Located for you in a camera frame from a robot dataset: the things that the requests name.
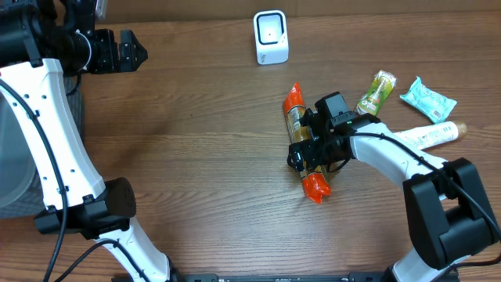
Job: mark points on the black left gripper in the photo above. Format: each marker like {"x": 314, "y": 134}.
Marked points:
{"x": 116, "y": 51}

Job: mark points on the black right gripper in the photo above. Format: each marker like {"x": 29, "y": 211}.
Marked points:
{"x": 310, "y": 150}

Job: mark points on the orange spaghetti packet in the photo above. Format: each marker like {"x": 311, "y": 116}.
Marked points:
{"x": 313, "y": 181}

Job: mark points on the green snack packet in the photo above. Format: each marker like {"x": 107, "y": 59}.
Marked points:
{"x": 380, "y": 89}

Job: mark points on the white tube with gold cap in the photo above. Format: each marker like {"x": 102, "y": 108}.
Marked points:
{"x": 433, "y": 135}

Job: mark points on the light blue wipes packet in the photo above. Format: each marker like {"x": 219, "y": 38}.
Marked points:
{"x": 432, "y": 104}

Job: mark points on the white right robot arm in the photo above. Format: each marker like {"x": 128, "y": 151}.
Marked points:
{"x": 448, "y": 212}

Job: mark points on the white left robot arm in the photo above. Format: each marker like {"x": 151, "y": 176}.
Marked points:
{"x": 37, "y": 55}

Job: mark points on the grey plastic lattice basket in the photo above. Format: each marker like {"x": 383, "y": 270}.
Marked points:
{"x": 21, "y": 192}

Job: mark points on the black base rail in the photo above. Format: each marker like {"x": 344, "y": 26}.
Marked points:
{"x": 351, "y": 277}

